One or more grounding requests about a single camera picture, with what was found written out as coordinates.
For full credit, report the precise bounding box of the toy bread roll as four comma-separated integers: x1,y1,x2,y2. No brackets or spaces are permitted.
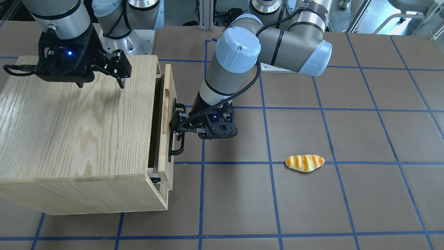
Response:
284,155,325,173

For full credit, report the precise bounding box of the wooden drawer cabinet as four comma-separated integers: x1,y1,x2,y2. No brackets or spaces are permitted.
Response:
0,56,169,215

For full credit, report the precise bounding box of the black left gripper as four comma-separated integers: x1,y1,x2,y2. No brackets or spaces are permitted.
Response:
169,103,238,141

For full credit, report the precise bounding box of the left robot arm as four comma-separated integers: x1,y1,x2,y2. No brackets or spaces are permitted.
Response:
170,0,332,140

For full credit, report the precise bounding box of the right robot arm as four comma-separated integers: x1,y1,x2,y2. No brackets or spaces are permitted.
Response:
11,0,164,89

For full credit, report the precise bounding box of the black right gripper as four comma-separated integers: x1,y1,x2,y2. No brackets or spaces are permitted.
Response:
35,31,132,89

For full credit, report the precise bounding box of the wooden drawer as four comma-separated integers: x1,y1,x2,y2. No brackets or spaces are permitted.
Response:
148,64,177,190

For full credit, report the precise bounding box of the black drawer handle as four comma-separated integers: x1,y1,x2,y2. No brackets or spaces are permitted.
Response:
168,98,188,162

